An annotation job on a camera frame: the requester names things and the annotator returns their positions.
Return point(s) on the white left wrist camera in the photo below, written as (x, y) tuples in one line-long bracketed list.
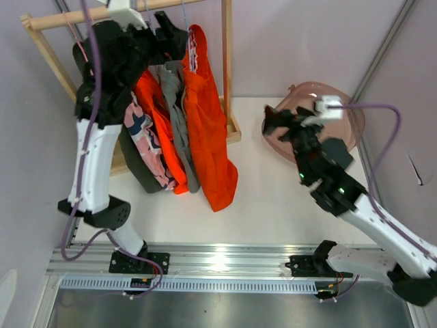
[(124, 12)]

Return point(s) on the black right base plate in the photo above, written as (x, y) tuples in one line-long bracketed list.
[(306, 266)]

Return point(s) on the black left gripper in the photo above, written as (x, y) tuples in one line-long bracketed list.
[(174, 48)]

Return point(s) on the aluminium mounting rail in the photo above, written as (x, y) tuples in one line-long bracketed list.
[(194, 260)]

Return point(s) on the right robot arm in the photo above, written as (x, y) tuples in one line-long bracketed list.
[(407, 264)]

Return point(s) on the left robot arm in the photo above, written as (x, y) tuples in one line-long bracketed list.
[(115, 55)]

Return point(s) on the dark olive shorts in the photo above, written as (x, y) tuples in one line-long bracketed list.
[(128, 149)]

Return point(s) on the pink patterned shorts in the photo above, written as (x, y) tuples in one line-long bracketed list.
[(139, 126)]

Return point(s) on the grey shorts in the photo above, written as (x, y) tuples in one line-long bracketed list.
[(173, 90)]

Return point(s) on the pink wire hanger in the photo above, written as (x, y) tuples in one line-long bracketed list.
[(76, 37)]

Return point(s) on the orange shorts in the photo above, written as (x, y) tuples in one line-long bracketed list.
[(207, 129), (150, 99)]

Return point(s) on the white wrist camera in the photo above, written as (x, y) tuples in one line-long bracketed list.
[(124, 12), (327, 109)]

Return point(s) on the white slotted cable duct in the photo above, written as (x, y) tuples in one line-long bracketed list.
[(191, 285)]

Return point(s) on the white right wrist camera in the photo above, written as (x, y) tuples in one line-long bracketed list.
[(327, 109)]

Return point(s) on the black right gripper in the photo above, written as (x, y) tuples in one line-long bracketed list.
[(282, 118)]

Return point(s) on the blue wire hanger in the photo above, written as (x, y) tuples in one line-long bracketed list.
[(149, 23), (192, 55)]

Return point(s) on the pink translucent plastic basin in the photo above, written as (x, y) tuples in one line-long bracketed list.
[(350, 128)]

